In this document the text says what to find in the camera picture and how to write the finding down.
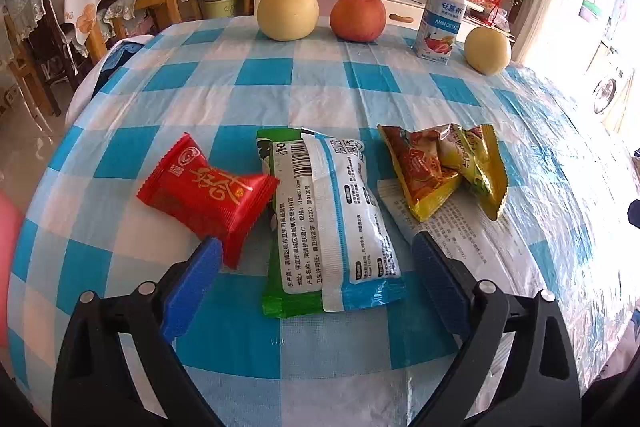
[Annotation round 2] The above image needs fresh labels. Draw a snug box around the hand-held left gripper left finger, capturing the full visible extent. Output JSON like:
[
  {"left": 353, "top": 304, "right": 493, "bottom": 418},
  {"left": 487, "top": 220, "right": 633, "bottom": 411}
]
[{"left": 50, "top": 237, "right": 223, "bottom": 427}]

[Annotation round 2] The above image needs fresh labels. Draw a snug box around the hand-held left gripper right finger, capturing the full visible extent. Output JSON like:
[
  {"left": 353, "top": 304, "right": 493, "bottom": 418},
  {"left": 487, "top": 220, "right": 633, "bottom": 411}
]
[{"left": 400, "top": 231, "right": 583, "bottom": 427}]

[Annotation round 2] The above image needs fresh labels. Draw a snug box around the red gold-print snack packet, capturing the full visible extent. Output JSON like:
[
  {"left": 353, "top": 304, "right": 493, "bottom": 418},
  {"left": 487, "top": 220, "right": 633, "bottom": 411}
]
[{"left": 136, "top": 132, "right": 281, "bottom": 270}]

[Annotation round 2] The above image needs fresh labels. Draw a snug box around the white blue wipes packet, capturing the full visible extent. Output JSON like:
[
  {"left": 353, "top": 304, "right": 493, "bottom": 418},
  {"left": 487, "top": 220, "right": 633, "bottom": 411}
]
[{"left": 272, "top": 134, "right": 407, "bottom": 314}]

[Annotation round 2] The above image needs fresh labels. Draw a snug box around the orange yellow snack packet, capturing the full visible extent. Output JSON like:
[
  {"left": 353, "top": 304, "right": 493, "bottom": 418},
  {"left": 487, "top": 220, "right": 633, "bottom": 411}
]
[{"left": 376, "top": 123, "right": 464, "bottom": 224}]

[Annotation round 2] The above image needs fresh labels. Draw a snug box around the yellow green snack packet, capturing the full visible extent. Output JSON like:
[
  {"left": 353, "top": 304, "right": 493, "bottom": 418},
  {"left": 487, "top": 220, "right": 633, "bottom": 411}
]
[{"left": 439, "top": 124, "right": 510, "bottom": 222}]

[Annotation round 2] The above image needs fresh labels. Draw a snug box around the blue white checkered tablecloth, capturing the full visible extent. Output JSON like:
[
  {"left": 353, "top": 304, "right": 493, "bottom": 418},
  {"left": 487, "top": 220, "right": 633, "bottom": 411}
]
[{"left": 7, "top": 14, "right": 640, "bottom": 427}]

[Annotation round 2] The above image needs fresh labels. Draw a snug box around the small yellow pear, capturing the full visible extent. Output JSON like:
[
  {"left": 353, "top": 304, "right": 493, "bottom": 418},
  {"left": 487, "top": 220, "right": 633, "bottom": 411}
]
[{"left": 463, "top": 26, "right": 513, "bottom": 76}]

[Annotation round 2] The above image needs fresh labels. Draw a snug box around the blue white cloth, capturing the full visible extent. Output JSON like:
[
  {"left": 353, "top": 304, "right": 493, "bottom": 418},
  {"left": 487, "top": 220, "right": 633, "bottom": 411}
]
[{"left": 92, "top": 36, "right": 155, "bottom": 96}]

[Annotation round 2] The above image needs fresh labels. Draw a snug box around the white washing machine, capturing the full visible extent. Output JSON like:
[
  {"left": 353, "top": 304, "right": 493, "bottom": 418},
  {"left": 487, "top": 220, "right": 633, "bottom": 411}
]
[{"left": 590, "top": 39, "right": 633, "bottom": 135}]

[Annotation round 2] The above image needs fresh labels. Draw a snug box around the white yogurt bottle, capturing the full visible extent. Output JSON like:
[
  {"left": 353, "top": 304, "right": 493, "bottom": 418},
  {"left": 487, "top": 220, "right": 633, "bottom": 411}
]
[{"left": 415, "top": 0, "right": 469, "bottom": 66}]

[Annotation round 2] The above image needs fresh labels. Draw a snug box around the dark wooden chair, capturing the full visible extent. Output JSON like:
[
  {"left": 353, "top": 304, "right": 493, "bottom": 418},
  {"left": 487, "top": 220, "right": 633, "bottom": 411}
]
[{"left": 30, "top": 0, "right": 91, "bottom": 110}]

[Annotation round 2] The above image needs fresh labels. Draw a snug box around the red apple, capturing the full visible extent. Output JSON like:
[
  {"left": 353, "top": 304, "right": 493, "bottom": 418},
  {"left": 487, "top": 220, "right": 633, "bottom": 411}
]
[{"left": 329, "top": 0, "right": 387, "bottom": 44}]

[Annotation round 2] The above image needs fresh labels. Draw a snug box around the large yellow pear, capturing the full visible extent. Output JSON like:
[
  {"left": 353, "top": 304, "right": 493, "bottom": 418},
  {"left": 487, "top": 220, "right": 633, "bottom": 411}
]
[{"left": 256, "top": 0, "right": 321, "bottom": 42}]

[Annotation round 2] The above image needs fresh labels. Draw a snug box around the orange-print dining table cloth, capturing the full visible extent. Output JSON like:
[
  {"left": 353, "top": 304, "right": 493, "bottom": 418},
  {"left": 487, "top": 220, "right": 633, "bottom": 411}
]
[{"left": 62, "top": 0, "right": 103, "bottom": 58}]

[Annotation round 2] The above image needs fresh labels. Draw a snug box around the lace-covered wooden chair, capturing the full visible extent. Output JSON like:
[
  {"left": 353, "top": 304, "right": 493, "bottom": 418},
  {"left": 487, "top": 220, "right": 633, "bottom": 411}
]
[{"left": 0, "top": 0, "right": 63, "bottom": 120}]

